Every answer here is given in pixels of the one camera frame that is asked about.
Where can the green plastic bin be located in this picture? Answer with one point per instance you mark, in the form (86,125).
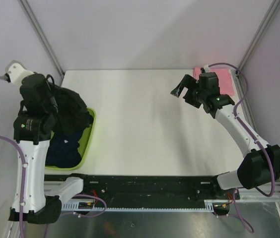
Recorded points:
(88,138)

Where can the black printed t shirt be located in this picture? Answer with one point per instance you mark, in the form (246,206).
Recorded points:
(73,115)

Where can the folded pink t shirt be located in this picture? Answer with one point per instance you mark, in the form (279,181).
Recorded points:
(224,80)

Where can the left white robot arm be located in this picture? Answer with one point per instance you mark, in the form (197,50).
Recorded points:
(32,133)

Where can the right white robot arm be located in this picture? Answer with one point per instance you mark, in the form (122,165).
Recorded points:
(261,163)

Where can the grey slotted cable duct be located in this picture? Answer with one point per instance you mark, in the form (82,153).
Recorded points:
(84,206)

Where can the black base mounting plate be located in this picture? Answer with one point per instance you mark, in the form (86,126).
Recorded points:
(154,190)

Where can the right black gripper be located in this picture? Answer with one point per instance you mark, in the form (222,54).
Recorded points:
(188,81)

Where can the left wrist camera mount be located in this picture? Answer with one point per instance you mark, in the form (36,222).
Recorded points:
(15,72)

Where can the navy blue t shirt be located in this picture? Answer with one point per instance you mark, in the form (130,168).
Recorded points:
(67,152)

